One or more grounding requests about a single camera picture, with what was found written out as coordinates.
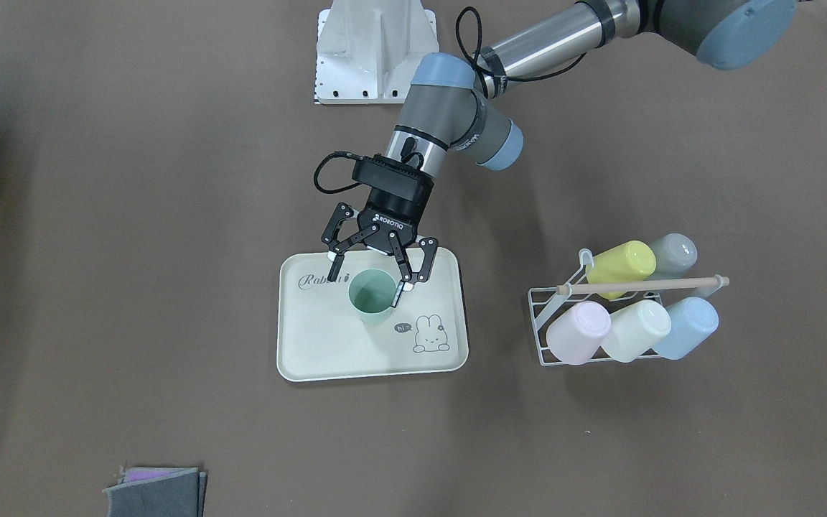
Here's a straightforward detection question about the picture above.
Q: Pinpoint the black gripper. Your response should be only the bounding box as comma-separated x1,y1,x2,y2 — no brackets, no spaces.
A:
322,183,439,308

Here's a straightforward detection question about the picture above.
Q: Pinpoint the green plastic cup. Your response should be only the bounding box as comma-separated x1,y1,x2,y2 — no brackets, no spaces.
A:
347,269,398,325

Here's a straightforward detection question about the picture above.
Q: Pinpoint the white rabbit print tray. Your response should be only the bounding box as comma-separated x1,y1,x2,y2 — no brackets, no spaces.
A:
276,248,469,382

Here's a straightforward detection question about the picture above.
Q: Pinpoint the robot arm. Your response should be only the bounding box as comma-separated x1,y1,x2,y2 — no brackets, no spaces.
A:
321,1,797,307

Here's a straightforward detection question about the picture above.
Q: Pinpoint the pink plastic cup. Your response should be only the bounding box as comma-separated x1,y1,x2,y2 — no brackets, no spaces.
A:
546,301,611,365

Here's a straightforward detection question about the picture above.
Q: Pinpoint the yellow plastic cup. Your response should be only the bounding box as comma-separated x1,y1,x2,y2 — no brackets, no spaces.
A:
585,240,657,284

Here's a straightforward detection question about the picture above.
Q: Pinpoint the cream white plastic cup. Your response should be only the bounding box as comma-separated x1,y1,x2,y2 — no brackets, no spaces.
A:
602,299,672,363

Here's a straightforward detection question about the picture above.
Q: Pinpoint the grey translucent plastic cup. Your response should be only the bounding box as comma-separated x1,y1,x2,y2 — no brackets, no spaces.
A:
648,233,698,281

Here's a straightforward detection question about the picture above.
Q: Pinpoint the light blue plastic cup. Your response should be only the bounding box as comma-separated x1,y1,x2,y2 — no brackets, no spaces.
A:
653,297,719,360

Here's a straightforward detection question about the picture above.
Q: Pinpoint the folded grey cloth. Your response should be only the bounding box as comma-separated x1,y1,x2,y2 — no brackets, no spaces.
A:
103,467,207,516

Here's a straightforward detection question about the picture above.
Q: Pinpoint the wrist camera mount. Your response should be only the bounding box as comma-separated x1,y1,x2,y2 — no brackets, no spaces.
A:
352,154,434,204

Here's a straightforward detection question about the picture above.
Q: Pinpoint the white wire cup rack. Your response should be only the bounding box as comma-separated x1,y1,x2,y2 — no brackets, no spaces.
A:
526,249,730,367

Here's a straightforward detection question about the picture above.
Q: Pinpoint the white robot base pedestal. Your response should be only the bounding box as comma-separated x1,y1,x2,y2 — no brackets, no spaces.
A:
314,1,439,105

